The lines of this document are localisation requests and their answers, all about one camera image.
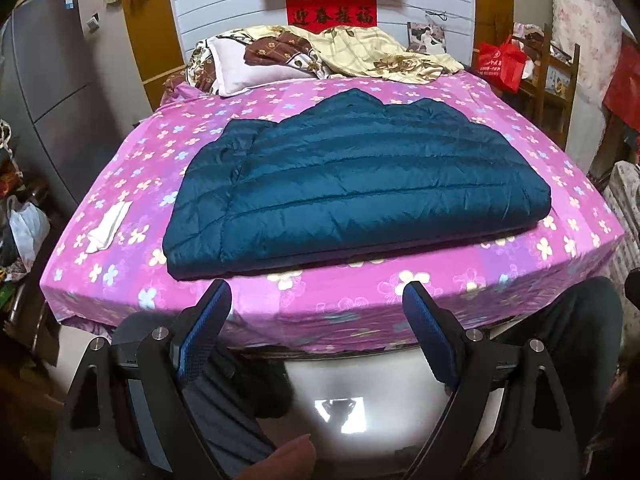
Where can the white folded tissue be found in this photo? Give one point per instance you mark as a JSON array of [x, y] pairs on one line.
[[107, 227]]

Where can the red cloth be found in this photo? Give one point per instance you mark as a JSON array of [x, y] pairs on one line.
[[625, 85]]

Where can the cream floral quilt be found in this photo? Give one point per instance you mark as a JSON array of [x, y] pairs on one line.
[[360, 55]]

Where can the person's right leg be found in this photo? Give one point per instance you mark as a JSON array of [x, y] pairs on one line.
[[575, 330]]

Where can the wall photo poster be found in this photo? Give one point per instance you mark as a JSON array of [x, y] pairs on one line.
[[426, 37]]

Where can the wooden chair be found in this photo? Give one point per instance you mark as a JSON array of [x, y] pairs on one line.
[[547, 85]]

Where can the person's leg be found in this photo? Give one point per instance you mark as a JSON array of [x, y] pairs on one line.
[[235, 410], [575, 330]]

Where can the person's left hand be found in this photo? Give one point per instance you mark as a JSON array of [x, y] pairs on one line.
[[280, 460]]

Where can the floral curtain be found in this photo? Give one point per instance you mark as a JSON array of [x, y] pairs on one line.
[[585, 50]]

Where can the wall switch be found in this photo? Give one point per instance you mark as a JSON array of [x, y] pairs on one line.
[[93, 23]]

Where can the red shopping bag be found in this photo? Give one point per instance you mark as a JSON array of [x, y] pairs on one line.
[[500, 67]]

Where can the white plastic bag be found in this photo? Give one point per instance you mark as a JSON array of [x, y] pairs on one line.
[[30, 230]]

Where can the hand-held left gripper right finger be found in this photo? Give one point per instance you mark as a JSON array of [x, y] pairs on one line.
[[425, 325]]

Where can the pink floral bedsheet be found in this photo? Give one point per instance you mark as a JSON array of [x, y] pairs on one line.
[[450, 295]]

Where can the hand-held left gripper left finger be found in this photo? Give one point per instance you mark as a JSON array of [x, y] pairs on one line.
[[202, 330]]

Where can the red wall banner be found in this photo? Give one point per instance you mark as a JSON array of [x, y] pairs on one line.
[[330, 11]]

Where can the white pillow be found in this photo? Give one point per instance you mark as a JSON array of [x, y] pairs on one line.
[[240, 67]]

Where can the person's left leg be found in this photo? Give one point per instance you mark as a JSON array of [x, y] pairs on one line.
[[235, 410]]

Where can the patterned white fabric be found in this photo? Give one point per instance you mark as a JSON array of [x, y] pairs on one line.
[[625, 205]]

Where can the grey refrigerator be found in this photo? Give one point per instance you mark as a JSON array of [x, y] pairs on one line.
[[55, 100]]

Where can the teal down jacket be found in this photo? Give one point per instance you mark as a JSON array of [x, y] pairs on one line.
[[350, 185]]

